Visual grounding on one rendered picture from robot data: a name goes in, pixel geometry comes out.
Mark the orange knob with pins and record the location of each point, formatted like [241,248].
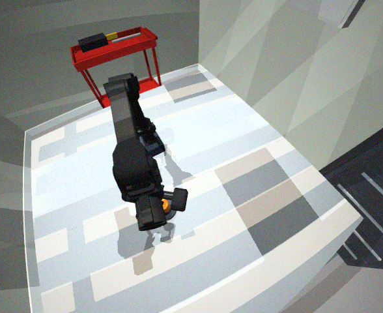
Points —
[166,205]

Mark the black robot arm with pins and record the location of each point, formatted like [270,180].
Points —
[132,163]

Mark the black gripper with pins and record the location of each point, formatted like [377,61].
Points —
[178,198]

